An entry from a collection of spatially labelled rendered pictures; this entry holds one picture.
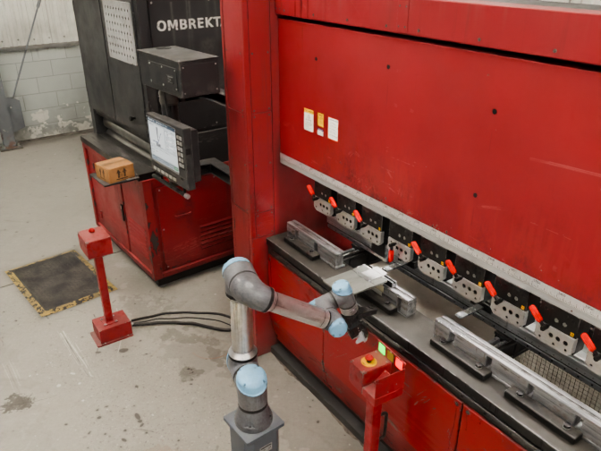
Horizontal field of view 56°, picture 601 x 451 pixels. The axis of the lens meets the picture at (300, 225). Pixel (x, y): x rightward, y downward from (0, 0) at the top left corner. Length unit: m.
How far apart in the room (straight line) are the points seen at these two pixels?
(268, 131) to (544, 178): 1.69
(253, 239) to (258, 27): 1.22
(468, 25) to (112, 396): 2.88
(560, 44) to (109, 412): 3.02
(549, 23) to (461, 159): 0.59
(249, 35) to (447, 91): 1.22
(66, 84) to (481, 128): 7.47
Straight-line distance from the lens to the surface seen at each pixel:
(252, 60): 3.13
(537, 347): 2.72
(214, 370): 3.86
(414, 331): 2.73
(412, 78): 2.41
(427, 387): 2.70
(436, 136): 2.35
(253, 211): 3.37
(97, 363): 4.09
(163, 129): 3.37
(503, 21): 2.09
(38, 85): 8.94
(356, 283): 2.80
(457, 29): 2.22
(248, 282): 2.03
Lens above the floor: 2.47
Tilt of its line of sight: 26 degrees down
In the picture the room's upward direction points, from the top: straight up
